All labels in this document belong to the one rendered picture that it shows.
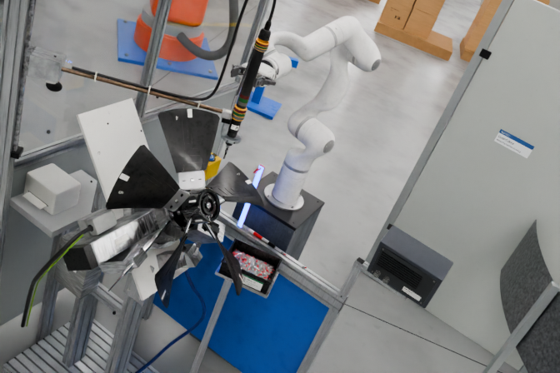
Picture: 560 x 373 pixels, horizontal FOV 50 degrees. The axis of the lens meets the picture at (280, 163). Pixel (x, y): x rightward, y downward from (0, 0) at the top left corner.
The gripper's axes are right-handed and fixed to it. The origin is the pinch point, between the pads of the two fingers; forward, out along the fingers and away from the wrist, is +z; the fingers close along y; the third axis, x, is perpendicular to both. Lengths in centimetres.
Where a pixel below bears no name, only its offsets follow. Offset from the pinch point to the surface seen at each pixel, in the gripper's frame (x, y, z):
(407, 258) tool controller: -46, -70, -25
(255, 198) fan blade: -51, -9, -22
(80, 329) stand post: -132, 40, 1
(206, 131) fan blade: -26.6, 11.4, -7.1
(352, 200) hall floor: -143, -12, -262
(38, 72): -14, 53, 33
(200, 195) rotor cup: -41.4, -0.3, 9.7
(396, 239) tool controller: -44, -64, -30
